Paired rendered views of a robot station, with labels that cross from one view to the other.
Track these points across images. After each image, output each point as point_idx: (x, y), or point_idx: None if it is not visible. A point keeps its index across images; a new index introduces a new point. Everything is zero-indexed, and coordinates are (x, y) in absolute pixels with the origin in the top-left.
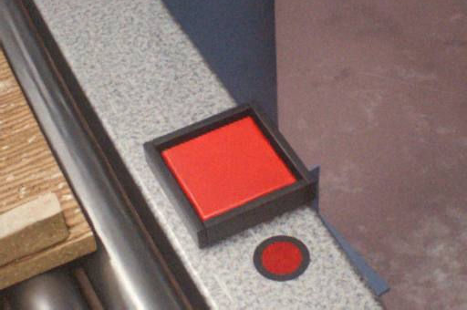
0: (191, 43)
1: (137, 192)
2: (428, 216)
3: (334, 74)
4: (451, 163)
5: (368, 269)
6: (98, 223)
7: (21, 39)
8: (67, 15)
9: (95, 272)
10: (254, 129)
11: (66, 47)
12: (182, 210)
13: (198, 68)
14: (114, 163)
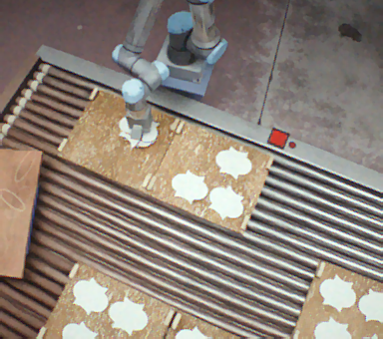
0: (253, 123)
1: (267, 148)
2: (218, 104)
3: None
4: (213, 87)
5: None
6: (270, 155)
7: (230, 137)
8: (231, 129)
9: (274, 161)
10: (276, 131)
11: (237, 134)
12: (279, 147)
13: (258, 126)
14: (257, 146)
